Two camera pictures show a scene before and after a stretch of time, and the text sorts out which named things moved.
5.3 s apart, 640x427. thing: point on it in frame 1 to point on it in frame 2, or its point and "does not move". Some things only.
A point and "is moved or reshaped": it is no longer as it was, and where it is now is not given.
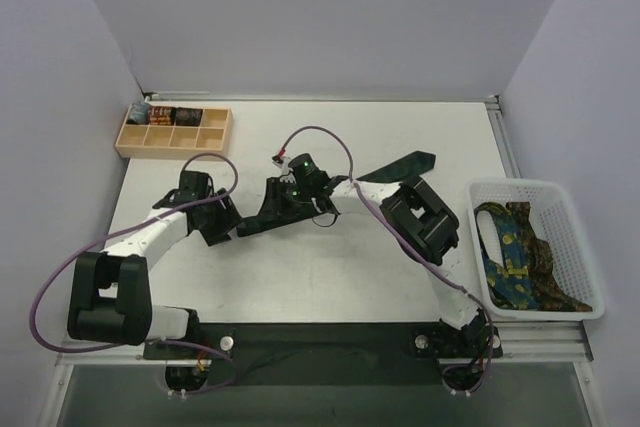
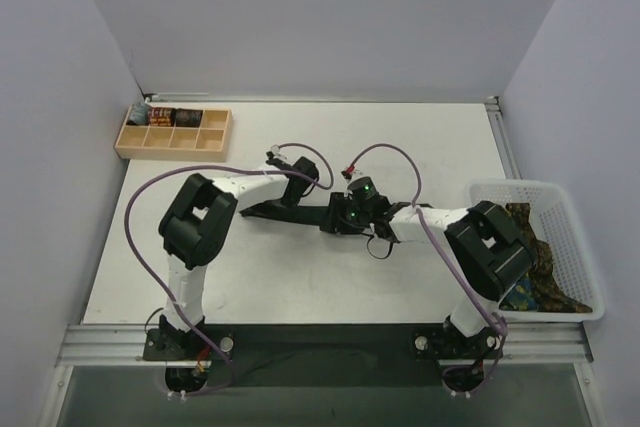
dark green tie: [414, 164] is moved or reshaped
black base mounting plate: [326, 354] does not move
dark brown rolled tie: [187, 116] does not move
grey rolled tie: [138, 113] does not move
